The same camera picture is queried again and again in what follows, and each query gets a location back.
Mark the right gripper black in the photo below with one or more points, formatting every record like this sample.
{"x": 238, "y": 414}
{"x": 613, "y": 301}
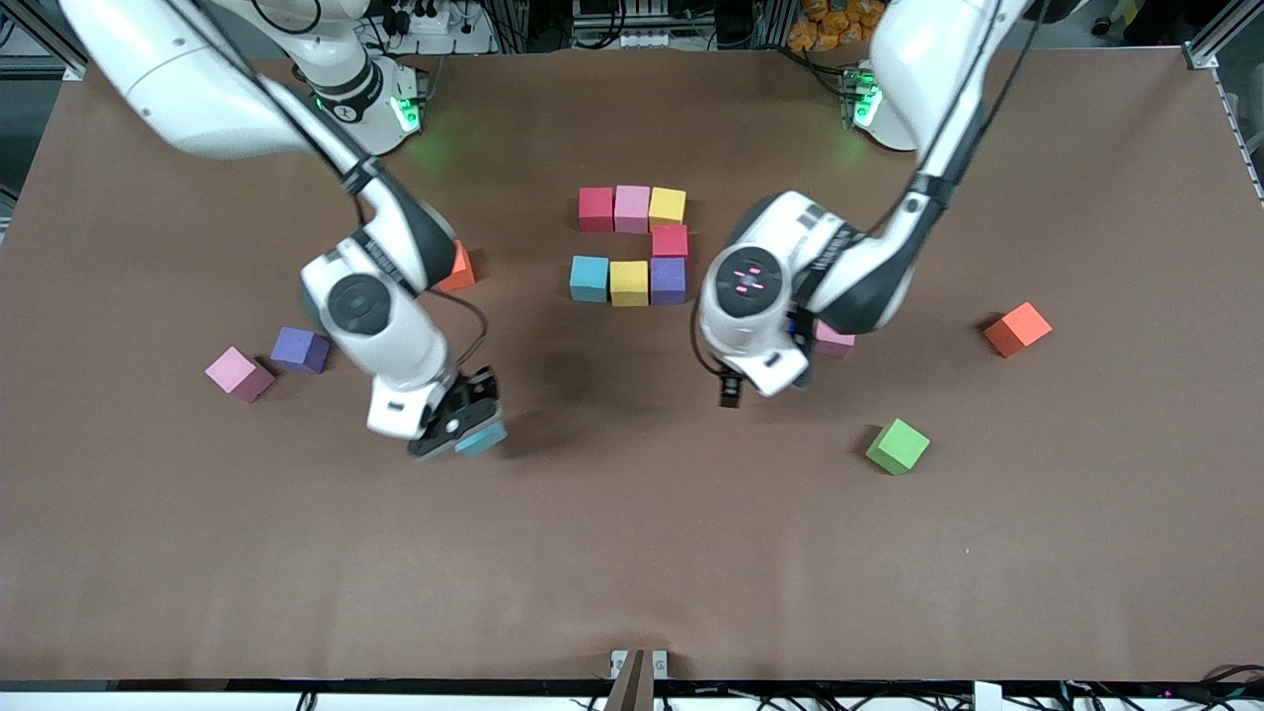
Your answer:
{"x": 482, "y": 387}

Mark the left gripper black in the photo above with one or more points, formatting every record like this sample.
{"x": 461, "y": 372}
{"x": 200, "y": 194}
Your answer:
{"x": 730, "y": 389}

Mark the cyan foam cube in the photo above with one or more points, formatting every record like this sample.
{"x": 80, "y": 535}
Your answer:
{"x": 590, "y": 278}
{"x": 484, "y": 441}

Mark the purple foam cube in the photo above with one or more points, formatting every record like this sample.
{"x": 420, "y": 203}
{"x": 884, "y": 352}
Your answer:
{"x": 298, "y": 349}
{"x": 668, "y": 281}

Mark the yellow foam cube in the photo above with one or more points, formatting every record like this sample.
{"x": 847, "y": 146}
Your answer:
{"x": 629, "y": 283}
{"x": 668, "y": 205}

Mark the deep pink foam cube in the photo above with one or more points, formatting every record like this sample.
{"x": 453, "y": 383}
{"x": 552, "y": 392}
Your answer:
{"x": 670, "y": 241}
{"x": 595, "y": 209}

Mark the green foam cube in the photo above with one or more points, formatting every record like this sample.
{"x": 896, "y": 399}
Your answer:
{"x": 897, "y": 444}

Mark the light pink foam cube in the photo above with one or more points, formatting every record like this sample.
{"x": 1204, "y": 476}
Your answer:
{"x": 235, "y": 370}
{"x": 837, "y": 342}
{"x": 633, "y": 209}

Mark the left white Franka arm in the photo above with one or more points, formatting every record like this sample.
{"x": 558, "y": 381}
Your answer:
{"x": 750, "y": 281}

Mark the right white Franka arm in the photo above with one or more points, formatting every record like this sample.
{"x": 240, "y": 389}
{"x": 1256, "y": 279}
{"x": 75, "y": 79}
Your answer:
{"x": 360, "y": 306}

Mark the orange foam cube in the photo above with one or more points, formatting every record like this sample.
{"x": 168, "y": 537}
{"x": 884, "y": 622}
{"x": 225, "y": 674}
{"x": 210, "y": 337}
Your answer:
{"x": 1017, "y": 328}
{"x": 459, "y": 269}

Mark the metal equipment rack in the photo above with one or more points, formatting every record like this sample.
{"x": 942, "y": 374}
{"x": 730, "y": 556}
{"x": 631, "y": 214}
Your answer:
{"x": 632, "y": 39}

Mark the orange snack bags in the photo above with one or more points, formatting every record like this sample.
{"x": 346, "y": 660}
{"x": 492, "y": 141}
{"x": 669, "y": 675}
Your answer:
{"x": 820, "y": 25}

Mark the white table edge strip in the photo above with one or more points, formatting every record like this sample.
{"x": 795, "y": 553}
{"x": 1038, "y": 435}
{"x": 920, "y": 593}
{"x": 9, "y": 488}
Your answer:
{"x": 197, "y": 701}

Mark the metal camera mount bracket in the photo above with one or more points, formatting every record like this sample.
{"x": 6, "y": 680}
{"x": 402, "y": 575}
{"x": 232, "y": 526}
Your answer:
{"x": 637, "y": 681}

